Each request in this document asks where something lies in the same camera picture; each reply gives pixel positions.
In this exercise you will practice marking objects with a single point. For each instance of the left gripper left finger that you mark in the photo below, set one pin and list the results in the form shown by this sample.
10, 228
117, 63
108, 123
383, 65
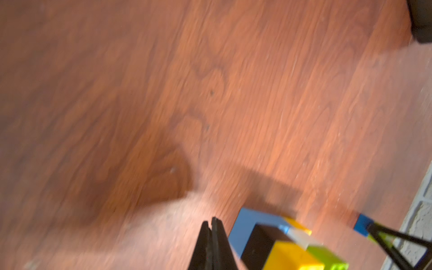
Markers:
212, 250

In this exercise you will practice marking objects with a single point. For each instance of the blue long lego brick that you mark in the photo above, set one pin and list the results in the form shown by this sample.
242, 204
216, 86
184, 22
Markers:
246, 221

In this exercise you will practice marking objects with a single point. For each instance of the black plastic toolbox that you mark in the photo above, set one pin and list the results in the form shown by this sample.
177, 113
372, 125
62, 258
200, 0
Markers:
420, 12

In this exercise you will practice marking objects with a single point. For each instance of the small blue lego brick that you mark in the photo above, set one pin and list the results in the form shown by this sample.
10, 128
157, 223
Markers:
361, 225

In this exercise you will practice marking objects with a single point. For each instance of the black lego brick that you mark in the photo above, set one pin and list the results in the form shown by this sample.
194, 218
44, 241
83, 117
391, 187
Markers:
260, 245

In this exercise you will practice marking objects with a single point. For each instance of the white lego brick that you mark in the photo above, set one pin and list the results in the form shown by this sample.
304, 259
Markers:
302, 239

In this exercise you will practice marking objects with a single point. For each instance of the yellow lego brick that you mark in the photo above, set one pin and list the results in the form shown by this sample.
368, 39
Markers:
290, 256
293, 223

